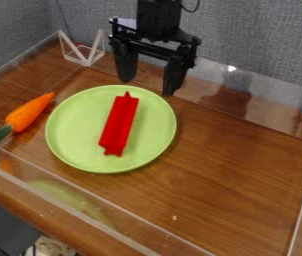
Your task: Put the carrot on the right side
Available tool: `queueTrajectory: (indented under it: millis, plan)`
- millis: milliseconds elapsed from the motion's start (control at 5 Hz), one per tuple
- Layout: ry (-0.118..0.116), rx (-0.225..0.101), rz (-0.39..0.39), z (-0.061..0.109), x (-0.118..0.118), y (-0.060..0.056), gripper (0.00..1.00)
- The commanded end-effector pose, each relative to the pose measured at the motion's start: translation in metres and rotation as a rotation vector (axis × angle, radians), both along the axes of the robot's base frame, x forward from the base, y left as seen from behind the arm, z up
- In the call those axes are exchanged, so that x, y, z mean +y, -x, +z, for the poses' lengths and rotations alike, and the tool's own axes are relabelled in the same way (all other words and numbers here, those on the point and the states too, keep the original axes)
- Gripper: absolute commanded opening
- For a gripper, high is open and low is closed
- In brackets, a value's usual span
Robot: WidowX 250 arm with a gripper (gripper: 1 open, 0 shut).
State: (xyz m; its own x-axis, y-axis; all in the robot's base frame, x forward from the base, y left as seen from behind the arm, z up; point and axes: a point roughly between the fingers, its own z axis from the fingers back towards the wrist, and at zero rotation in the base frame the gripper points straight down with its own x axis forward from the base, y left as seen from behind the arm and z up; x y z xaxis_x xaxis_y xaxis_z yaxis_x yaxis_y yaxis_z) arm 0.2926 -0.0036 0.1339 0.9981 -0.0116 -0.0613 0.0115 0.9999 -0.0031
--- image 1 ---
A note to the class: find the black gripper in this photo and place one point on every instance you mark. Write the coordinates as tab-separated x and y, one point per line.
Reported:
129	41

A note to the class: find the orange toy carrot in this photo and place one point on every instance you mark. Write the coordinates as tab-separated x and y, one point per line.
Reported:
22	116

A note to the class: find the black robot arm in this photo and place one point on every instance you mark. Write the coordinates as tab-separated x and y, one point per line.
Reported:
157	16

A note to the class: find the light green plate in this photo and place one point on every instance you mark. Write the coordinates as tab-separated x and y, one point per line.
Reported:
76	123

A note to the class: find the red plastic block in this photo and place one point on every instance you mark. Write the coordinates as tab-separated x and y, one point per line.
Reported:
119	123

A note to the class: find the clear acrylic triangle bracket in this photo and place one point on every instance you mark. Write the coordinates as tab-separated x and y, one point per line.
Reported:
80	54

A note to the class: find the clear acrylic enclosure wall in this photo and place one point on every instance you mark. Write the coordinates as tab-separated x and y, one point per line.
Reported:
220	195

